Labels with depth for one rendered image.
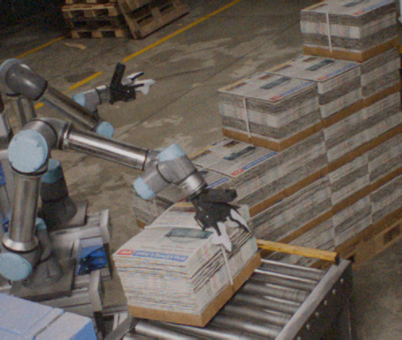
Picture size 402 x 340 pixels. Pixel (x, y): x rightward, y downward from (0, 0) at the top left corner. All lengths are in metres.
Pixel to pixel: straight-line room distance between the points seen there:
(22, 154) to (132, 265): 0.47
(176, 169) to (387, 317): 1.70
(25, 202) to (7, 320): 1.26
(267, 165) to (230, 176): 0.19
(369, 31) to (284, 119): 0.66
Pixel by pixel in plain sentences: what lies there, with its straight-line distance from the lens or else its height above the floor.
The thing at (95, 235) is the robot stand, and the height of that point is 0.73.
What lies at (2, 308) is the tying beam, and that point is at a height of 1.55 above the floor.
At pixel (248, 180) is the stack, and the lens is 3.27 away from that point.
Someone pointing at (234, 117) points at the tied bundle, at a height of 0.95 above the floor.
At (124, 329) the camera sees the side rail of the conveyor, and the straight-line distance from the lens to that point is 2.44.
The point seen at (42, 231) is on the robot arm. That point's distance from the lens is 2.67.
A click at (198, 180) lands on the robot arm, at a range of 2.27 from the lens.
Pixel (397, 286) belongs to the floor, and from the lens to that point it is 3.89.
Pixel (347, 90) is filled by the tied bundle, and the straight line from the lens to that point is 3.65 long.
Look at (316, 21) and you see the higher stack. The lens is 3.82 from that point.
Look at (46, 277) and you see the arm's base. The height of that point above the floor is 0.85.
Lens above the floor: 2.18
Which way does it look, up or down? 24 degrees down
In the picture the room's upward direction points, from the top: 10 degrees counter-clockwise
